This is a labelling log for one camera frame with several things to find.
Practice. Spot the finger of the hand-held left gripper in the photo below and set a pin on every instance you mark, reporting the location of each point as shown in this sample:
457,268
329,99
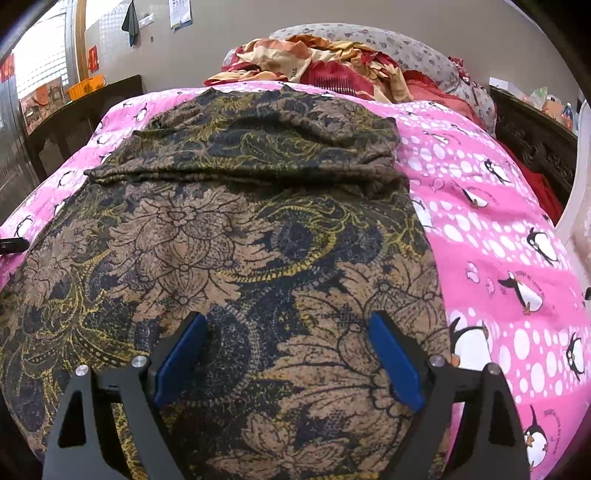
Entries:
14,245

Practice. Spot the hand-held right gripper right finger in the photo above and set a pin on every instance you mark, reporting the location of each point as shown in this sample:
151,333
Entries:
397,364

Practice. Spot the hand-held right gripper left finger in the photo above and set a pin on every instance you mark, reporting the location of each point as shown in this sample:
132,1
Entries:
180,360

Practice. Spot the brown floral patterned garment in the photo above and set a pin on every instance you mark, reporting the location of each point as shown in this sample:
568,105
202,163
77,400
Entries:
207,230

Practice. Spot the grey metal cabinet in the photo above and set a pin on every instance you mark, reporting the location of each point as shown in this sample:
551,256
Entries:
14,147

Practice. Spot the dark wooden cabinet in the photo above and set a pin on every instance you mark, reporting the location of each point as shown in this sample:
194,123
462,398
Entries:
69,129

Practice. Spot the pink penguin print blanket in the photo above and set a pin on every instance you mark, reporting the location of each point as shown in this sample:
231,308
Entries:
485,221

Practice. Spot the orange plastic basket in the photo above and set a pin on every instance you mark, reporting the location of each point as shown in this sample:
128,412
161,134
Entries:
87,88

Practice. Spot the frosted glass window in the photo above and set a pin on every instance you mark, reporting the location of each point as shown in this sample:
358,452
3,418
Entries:
44,55

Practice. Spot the red cloth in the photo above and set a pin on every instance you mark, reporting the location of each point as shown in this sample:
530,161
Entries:
540,189

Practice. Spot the white padded furniture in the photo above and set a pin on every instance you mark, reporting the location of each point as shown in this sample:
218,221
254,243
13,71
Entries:
577,194

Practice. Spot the dark hanging cloth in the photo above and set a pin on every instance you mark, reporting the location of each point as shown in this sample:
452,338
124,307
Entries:
131,23

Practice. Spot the dark carved wooden headboard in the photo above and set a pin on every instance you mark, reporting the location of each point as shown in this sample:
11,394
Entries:
521,124

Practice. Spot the pile of assorted packets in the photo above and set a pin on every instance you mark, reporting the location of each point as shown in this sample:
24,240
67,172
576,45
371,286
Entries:
549,104

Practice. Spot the red floral quilt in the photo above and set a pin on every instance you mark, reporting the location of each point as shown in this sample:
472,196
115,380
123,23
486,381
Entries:
332,69

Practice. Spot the grey patterned pillow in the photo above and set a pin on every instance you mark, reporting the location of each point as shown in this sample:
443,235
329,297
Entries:
392,39

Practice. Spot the red paper wall sticker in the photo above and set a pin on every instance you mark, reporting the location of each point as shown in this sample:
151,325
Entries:
93,59

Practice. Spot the white wall power strip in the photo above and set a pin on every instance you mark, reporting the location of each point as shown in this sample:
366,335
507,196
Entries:
146,20

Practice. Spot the white wall paper sheet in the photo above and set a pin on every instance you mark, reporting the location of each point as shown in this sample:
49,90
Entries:
180,13

